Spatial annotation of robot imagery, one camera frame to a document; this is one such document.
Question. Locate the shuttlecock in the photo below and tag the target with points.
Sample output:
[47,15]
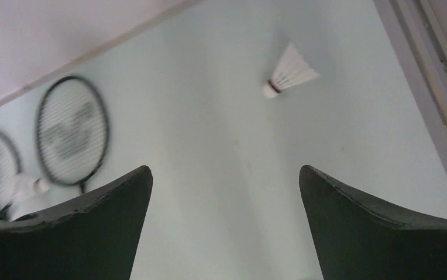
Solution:
[27,186]
[292,69]

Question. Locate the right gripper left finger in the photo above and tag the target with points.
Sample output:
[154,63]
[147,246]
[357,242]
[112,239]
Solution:
[92,236]

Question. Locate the right badminton racket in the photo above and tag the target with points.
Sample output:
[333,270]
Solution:
[72,132]

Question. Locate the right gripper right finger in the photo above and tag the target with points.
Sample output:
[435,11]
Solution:
[360,236]

